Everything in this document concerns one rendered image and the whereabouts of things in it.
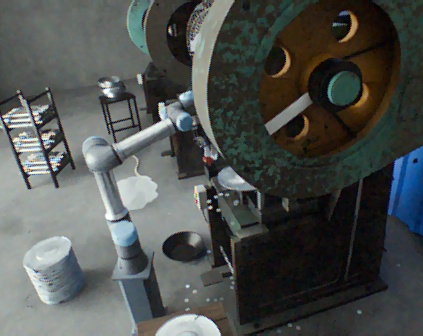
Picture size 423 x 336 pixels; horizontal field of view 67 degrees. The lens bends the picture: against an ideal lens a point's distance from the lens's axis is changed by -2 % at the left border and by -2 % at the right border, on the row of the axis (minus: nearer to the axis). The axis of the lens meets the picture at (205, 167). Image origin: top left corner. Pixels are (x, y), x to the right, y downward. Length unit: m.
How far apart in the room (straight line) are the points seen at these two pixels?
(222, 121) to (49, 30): 7.24
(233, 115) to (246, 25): 0.25
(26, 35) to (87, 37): 1.23
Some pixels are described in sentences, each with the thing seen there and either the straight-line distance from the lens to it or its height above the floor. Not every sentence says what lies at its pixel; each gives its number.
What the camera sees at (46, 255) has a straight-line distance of 2.26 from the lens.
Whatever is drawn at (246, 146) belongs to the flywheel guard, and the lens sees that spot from 1.02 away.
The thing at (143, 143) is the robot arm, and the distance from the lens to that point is 1.40.
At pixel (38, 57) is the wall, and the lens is 8.15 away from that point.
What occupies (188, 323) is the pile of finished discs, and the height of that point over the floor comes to 0.38.
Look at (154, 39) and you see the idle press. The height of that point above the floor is 1.34.
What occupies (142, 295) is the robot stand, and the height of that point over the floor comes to 0.31.
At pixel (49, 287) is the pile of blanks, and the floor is 0.15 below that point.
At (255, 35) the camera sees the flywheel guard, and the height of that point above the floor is 1.51.
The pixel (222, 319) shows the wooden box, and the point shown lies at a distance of 1.58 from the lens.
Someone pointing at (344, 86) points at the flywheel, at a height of 1.34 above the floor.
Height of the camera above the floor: 1.62
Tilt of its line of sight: 28 degrees down
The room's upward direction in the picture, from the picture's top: 6 degrees counter-clockwise
